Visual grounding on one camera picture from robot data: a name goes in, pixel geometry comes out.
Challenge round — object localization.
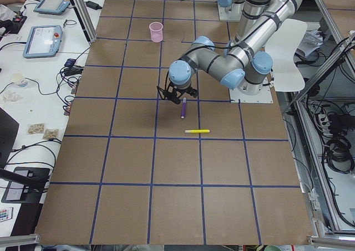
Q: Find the white paper cup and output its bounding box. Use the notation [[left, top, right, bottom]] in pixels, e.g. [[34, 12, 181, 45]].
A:
[[12, 73, 28, 88]]

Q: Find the purple pen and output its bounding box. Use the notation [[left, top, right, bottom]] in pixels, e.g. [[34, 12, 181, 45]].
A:
[[180, 98, 187, 119]]

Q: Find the near blue teach pendant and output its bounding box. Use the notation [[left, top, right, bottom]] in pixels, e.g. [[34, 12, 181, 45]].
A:
[[23, 25, 63, 59]]

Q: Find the aluminium frame post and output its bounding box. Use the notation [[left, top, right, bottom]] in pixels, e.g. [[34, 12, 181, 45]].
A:
[[70, 0, 97, 43]]

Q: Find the far blue teach pendant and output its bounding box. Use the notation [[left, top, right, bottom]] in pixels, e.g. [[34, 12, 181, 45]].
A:
[[34, 0, 70, 15]]

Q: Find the yellow pen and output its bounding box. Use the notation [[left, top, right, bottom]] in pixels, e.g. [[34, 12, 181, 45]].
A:
[[184, 129, 210, 134]]

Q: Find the pink mesh cup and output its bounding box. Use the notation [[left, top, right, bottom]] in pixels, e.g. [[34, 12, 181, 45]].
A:
[[149, 22, 163, 43]]

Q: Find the white chair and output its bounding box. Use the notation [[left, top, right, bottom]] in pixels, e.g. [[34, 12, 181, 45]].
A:
[[265, 19, 307, 92]]

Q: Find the brown paper table mat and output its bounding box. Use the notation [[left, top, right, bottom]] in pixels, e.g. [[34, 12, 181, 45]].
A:
[[36, 0, 312, 245]]

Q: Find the blue teach pendant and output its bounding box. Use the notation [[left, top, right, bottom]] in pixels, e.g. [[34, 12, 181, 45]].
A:
[[34, 0, 70, 15], [23, 25, 63, 59]]

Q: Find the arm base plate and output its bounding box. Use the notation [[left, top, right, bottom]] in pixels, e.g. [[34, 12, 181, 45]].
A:
[[217, 3, 244, 22], [229, 78, 273, 104]]

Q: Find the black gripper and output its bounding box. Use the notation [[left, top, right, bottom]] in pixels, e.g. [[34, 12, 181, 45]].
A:
[[156, 82, 198, 104]]

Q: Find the black power adapter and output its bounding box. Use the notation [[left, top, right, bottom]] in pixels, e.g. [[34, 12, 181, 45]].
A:
[[85, 1, 102, 10]]

